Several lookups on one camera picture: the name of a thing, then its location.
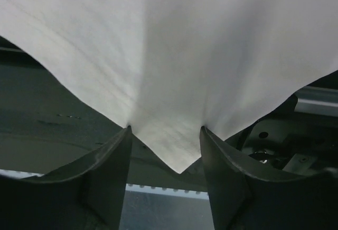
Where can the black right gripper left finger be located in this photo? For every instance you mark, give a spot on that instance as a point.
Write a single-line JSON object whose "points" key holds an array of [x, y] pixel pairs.
{"points": [[87, 193]]}

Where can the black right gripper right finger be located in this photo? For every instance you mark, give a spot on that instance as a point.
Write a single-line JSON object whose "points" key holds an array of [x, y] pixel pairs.
{"points": [[246, 194]]}

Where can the white Coca-Cola t-shirt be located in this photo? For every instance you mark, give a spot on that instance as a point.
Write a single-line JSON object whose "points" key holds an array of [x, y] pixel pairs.
{"points": [[169, 67]]}

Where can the white slotted cable duct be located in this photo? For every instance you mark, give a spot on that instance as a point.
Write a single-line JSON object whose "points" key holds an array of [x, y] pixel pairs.
{"points": [[129, 187]]}

